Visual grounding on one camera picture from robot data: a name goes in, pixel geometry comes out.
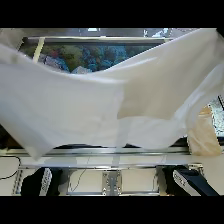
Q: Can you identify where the white T-shirt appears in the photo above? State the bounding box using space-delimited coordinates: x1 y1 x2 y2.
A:
0 27 224 162

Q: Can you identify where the black cable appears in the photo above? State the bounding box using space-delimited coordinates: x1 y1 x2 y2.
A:
0 155 22 182

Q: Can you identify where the silver frame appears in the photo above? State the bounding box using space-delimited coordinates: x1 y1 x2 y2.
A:
0 145 224 197

